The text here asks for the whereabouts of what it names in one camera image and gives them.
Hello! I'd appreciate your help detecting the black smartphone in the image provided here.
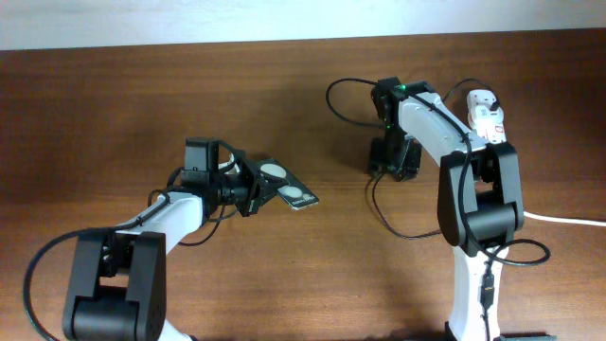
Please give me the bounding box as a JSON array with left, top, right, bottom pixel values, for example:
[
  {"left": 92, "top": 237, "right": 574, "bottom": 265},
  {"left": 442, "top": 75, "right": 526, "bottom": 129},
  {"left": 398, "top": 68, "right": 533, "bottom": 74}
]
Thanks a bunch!
[{"left": 257, "top": 158, "right": 319, "bottom": 211}]

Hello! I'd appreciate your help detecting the black charging cable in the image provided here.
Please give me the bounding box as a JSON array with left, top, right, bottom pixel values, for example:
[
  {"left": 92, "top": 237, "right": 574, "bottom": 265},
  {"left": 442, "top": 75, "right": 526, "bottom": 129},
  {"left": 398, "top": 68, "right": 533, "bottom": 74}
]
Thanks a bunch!
[{"left": 364, "top": 78, "right": 499, "bottom": 241}]

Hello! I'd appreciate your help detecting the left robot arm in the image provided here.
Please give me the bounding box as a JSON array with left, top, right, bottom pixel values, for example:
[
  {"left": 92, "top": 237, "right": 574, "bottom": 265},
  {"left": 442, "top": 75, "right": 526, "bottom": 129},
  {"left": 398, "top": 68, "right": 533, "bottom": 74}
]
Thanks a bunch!
[{"left": 62, "top": 137, "right": 287, "bottom": 341}]

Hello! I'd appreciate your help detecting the white power strip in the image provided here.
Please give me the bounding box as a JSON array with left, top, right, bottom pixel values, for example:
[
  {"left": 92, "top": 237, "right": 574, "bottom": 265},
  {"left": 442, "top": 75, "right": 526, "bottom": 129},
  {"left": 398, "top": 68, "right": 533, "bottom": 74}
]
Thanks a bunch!
[{"left": 466, "top": 89, "right": 507, "bottom": 144}]

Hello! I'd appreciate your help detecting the black usb plug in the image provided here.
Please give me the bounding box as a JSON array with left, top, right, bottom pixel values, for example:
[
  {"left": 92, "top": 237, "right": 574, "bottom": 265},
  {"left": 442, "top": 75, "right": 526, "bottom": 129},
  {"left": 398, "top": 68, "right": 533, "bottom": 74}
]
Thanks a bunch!
[{"left": 490, "top": 99, "right": 500, "bottom": 112}]

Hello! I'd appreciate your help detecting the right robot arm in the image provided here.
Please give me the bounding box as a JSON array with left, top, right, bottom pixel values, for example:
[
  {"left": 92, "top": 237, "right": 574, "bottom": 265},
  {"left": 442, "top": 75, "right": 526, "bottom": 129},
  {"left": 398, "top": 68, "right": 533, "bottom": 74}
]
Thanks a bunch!
[{"left": 368, "top": 78, "right": 524, "bottom": 340}]

